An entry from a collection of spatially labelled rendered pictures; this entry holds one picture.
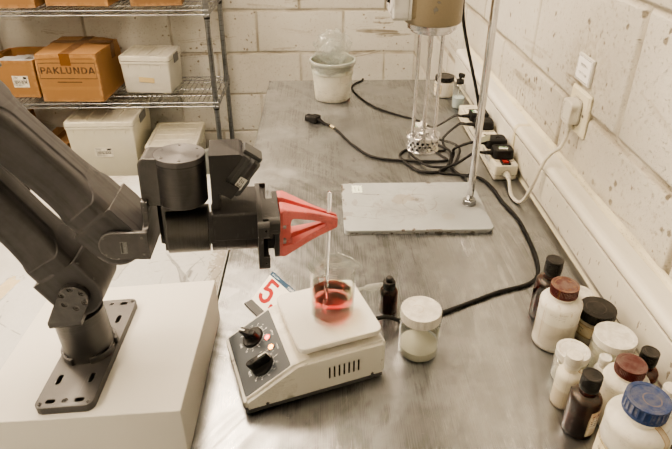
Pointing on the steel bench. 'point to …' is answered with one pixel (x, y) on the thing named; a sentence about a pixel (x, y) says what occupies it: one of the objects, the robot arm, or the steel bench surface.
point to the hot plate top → (310, 340)
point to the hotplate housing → (314, 368)
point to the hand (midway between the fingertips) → (330, 220)
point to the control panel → (259, 353)
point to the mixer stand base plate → (411, 209)
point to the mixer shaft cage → (425, 138)
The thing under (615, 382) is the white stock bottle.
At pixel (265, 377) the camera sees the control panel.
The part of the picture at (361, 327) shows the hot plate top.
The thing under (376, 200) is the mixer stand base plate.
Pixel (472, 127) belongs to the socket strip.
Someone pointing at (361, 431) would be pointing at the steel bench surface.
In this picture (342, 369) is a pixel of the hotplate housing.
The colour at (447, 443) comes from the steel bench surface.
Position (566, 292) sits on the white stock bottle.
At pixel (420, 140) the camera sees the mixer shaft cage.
